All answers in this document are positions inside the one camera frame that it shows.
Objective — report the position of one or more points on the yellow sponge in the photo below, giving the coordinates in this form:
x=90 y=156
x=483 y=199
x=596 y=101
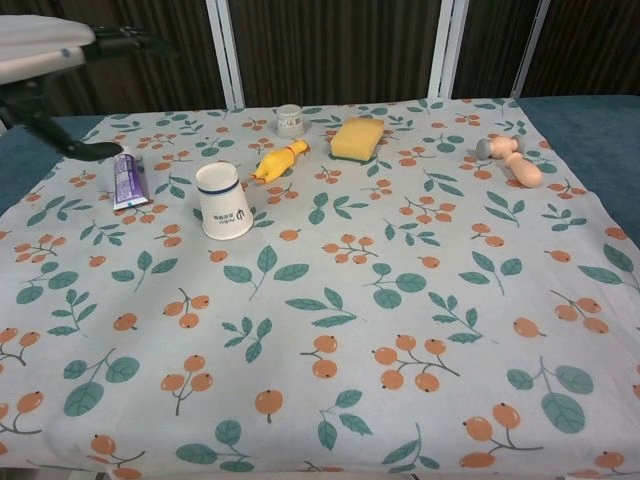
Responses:
x=357 y=140

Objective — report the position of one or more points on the purple toothpaste tube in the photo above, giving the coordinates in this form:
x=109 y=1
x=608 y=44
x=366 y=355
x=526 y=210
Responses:
x=129 y=180

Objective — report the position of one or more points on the floral fruit print tablecloth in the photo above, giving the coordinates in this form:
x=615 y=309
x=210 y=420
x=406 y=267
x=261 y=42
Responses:
x=350 y=280

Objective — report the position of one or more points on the wooden massage hammer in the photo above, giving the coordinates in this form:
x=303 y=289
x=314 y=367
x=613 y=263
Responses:
x=520 y=167

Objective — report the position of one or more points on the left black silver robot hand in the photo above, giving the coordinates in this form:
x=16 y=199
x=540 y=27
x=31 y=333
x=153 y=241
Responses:
x=120 y=45

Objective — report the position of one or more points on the dark slatted partition panel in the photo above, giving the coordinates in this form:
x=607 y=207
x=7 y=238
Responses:
x=165 y=75
x=585 y=45
x=340 y=50
x=490 y=45

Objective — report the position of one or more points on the small white jar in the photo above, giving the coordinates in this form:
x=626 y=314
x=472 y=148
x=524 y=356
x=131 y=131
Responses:
x=290 y=122

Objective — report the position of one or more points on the yellow rubber chicken toy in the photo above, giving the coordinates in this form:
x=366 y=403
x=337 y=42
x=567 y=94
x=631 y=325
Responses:
x=275 y=162

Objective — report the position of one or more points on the white paper cup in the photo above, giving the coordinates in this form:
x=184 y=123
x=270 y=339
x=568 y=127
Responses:
x=222 y=205

